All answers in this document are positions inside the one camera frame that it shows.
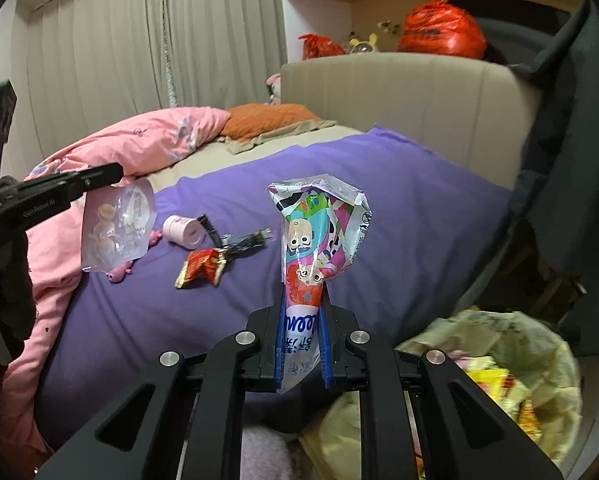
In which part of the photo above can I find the beige crumpled cloth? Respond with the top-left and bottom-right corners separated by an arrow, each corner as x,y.
224,119 -> 338,156

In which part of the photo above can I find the purple bed sheet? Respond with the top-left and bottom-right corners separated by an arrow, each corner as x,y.
34,127 -> 513,452

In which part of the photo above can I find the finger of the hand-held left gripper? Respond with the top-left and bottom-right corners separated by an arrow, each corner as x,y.
78,162 -> 125,196

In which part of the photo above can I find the grey curtain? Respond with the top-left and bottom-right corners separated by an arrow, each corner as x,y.
0,0 -> 288,182

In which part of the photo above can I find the pink quilt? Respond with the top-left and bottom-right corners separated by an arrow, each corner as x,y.
1,106 -> 230,462

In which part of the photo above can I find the beige padded headboard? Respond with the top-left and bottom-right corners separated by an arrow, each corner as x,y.
280,51 -> 541,192

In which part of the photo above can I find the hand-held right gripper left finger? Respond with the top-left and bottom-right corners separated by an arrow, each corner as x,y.
35,282 -> 286,480

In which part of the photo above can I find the dark jacket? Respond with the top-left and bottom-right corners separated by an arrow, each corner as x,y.
503,0 -> 599,322

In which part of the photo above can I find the orange pillow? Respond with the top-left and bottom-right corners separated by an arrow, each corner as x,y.
220,103 -> 323,140

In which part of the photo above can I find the cartoon print snack wrapper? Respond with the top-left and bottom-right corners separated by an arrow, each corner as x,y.
266,172 -> 371,394

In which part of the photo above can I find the small red plastic bag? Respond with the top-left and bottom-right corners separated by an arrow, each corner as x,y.
298,33 -> 348,61

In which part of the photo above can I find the white yellow plush toy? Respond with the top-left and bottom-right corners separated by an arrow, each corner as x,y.
346,32 -> 381,56

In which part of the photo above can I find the large red plastic bag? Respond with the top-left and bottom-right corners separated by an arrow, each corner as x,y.
398,0 -> 488,60

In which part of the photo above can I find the pale fluffy cloth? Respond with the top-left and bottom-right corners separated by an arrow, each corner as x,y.
240,424 -> 291,480

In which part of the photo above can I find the small pink white jar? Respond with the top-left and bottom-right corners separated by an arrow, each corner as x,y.
162,214 -> 210,250

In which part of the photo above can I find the pink plush toy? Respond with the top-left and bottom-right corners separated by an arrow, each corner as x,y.
265,72 -> 283,106

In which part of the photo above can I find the clear plastic bag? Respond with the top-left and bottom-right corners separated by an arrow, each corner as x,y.
80,178 -> 156,275

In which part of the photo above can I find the bin with pale plastic bag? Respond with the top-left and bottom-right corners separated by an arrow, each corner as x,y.
298,309 -> 583,480

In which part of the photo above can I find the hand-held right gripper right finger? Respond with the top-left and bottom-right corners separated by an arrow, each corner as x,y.
319,292 -> 565,480

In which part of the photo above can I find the gold black snack wrapper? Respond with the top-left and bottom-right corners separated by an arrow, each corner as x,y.
218,226 -> 273,262

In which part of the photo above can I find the red snack wrapper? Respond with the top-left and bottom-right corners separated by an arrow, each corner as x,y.
174,247 -> 228,290

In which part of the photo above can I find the pink caterpillar toy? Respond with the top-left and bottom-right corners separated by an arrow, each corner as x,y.
104,229 -> 163,284

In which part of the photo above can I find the beige bed mattress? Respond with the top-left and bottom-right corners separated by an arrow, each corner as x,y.
144,124 -> 366,194

